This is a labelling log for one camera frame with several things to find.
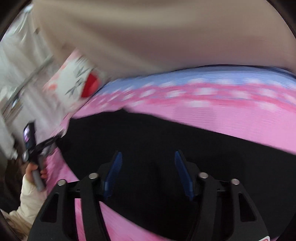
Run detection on white cat face pillow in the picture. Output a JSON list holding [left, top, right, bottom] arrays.
[[43, 49, 105, 113]]

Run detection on person's left hand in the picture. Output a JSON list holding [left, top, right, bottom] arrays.
[[24, 162, 49, 183]]

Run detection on metal bed rail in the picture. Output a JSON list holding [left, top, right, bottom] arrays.
[[2, 54, 55, 117]]

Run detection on black pants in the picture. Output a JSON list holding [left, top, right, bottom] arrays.
[[57, 110, 295, 240]]

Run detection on silver satin curtain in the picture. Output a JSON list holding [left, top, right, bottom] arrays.
[[1, 4, 65, 159]]

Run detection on pink floral bed sheet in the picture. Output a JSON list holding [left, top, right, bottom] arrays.
[[43, 65, 296, 241]]

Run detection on cream sleeve left forearm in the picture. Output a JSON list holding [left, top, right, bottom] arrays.
[[1, 174, 47, 240]]

